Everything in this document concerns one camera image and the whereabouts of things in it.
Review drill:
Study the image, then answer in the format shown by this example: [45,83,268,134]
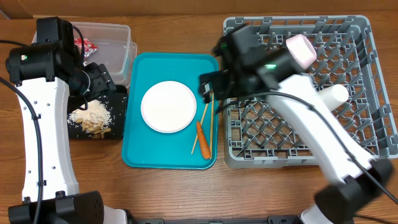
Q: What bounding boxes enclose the wooden chopstick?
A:
[210,91,215,157]
[190,102,210,156]

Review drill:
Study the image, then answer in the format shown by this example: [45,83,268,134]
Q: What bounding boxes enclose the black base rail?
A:
[128,215,302,224]

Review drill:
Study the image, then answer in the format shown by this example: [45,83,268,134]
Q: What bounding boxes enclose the pink bowl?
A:
[286,34,317,70]

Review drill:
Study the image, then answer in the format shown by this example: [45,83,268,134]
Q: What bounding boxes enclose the teal serving tray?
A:
[122,53,219,170]

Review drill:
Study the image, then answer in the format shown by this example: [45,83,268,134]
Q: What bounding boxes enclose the white cup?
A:
[318,84,349,111]

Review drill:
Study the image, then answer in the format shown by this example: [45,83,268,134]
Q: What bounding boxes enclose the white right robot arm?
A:
[199,24,394,223]

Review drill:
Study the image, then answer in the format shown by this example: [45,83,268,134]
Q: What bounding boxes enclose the white plate with food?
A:
[141,81,197,134]

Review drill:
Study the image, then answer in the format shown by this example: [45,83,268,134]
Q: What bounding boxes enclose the orange carrot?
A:
[197,121,211,160]

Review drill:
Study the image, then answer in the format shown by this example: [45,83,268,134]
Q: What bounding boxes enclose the rice and peanut pile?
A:
[67,100,112,139]

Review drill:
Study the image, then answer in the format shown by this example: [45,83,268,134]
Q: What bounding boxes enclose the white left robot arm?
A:
[4,17,135,224]

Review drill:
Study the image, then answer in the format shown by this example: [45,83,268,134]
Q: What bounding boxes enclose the clear plastic bin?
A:
[30,21,138,89]

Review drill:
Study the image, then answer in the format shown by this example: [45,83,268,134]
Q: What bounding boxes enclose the grey dishwasher rack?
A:
[223,15,397,169]

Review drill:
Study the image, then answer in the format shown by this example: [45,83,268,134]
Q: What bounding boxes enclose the red foil wrapper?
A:
[74,38,98,60]

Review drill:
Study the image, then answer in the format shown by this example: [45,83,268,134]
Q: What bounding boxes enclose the black tray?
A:
[78,85,128,140]

